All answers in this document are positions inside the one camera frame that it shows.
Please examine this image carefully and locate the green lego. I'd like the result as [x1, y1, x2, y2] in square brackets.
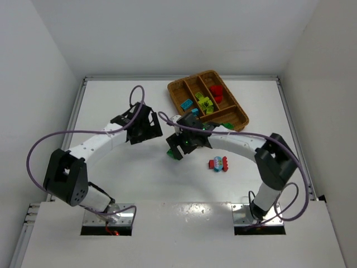
[166, 149, 181, 160]

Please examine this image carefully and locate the small blue lego brick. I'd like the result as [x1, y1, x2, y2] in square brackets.
[191, 108, 199, 117]

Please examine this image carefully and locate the blue long lego brick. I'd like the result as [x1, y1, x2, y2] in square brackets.
[180, 99, 193, 111]

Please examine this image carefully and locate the lime lego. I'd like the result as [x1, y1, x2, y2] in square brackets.
[206, 107, 214, 114]

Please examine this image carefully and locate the blue fish lego assembly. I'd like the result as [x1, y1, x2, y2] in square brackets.
[208, 156, 229, 172]

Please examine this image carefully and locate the lime long lego brick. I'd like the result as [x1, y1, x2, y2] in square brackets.
[198, 97, 212, 106]

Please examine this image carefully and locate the dark green lego brick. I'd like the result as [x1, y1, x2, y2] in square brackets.
[222, 123, 234, 130]

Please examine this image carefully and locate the lime square lego brick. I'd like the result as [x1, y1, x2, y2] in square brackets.
[194, 92, 205, 101]

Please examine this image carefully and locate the red rectangular lego brick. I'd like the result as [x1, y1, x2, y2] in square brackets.
[209, 85, 223, 97]

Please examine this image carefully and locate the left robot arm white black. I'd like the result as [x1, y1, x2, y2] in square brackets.
[43, 103, 162, 214]

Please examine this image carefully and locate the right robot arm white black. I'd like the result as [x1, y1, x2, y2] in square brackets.
[166, 113, 297, 221]

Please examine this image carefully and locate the brown wicker divided basket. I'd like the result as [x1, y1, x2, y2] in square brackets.
[167, 70, 249, 131]

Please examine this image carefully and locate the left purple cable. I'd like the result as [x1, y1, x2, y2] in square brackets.
[26, 85, 146, 221]

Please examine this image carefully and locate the purple cable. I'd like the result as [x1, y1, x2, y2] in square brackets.
[26, 85, 146, 221]
[157, 111, 311, 228]

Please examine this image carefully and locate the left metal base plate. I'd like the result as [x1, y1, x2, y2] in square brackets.
[83, 203, 137, 228]

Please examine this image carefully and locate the metal base plate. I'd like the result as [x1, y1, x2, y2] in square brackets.
[231, 203, 284, 227]
[83, 203, 137, 228]

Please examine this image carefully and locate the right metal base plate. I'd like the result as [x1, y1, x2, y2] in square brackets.
[231, 203, 284, 227]

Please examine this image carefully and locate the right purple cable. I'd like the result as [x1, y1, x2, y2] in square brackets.
[157, 111, 311, 228]

